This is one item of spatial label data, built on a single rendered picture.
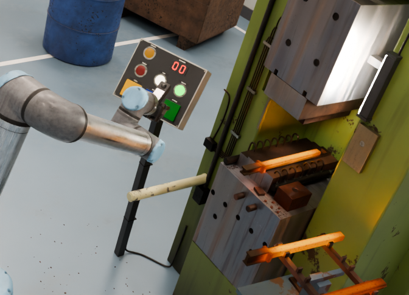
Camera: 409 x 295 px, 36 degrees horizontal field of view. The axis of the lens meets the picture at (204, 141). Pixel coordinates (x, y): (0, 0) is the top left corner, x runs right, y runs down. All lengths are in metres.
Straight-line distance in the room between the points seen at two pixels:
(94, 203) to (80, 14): 1.70
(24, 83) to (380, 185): 1.31
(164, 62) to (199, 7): 2.87
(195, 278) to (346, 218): 0.82
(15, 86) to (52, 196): 1.91
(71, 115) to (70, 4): 3.12
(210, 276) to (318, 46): 1.16
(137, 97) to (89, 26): 2.65
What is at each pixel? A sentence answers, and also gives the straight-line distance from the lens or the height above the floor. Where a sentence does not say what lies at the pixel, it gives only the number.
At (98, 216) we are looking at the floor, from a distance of 3.64.
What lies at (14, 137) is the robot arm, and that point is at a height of 1.26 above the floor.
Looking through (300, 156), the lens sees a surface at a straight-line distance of 2.74.
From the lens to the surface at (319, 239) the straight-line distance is 2.34.
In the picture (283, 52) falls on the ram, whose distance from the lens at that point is 2.43.
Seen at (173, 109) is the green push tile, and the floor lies 1.02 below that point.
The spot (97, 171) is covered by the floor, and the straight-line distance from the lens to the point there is 3.96.
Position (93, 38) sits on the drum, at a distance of 4.97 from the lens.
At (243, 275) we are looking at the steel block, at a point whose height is 0.56.
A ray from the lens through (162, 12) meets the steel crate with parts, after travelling 5.82.
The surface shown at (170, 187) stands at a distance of 2.91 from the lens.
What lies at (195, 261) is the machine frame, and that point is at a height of 0.39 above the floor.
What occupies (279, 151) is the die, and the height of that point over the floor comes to 0.99.
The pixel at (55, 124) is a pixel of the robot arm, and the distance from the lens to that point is 1.80.
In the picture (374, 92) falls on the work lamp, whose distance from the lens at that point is 2.32.
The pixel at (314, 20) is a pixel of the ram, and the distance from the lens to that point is 2.33.
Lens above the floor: 2.34
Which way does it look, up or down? 31 degrees down
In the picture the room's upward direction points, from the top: 19 degrees clockwise
